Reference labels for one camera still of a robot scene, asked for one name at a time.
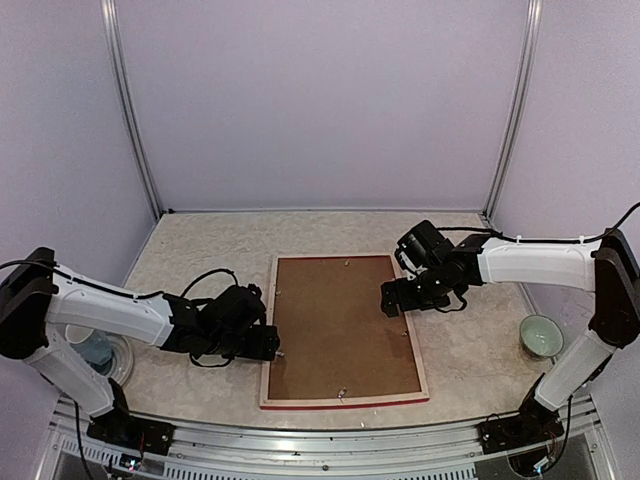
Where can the red wooden picture frame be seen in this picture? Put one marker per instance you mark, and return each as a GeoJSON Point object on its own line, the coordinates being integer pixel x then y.
{"type": "Point", "coordinates": [345, 402]}

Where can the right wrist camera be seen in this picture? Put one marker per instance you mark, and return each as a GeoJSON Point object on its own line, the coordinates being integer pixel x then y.
{"type": "Point", "coordinates": [405, 264]}

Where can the front aluminium rail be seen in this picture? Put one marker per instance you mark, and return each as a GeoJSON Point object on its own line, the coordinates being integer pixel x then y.
{"type": "Point", "coordinates": [204, 450]}

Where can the aluminium corner post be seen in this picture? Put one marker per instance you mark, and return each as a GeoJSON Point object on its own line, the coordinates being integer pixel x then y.
{"type": "Point", "coordinates": [517, 106]}
{"type": "Point", "coordinates": [117, 57]}

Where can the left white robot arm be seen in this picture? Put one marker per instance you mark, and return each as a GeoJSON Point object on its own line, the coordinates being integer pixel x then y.
{"type": "Point", "coordinates": [46, 308]}

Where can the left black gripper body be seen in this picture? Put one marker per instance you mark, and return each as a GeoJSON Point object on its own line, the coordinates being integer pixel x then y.
{"type": "Point", "coordinates": [262, 348]}

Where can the brown backing board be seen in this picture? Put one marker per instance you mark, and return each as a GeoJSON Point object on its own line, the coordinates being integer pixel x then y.
{"type": "Point", "coordinates": [345, 325]}

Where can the left aluminium corner post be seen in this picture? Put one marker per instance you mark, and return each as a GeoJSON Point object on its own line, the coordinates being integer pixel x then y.
{"type": "Point", "coordinates": [117, 57]}

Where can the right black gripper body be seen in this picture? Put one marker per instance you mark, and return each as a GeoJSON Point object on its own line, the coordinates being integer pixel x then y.
{"type": "Point", "coordinates": [430, 294]}

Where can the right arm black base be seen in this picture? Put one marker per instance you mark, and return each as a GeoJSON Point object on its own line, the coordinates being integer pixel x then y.
{"type": "Point", "coordinates": [507, 433]}

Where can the light blue mug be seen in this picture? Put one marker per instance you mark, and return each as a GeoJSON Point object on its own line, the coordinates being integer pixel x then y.
{"type": "Point", "coordinates": [91, 345]}

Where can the right aluminium corner post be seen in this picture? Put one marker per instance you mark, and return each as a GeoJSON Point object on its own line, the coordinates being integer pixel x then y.
{"type": "Point", "coordinates": [517, 106]}

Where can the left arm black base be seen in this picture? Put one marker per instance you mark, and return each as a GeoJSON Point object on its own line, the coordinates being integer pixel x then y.
{"type": "Point", "coordinates": [134, 433]}

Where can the green ceramic bowl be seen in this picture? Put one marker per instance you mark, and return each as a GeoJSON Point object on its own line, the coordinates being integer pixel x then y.
{"type": "Point", "coordinates": [540, 337]}

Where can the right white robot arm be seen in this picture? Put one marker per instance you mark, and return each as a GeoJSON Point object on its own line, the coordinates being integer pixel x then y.
{"type": "Point", "coordinates": [477, 366]}

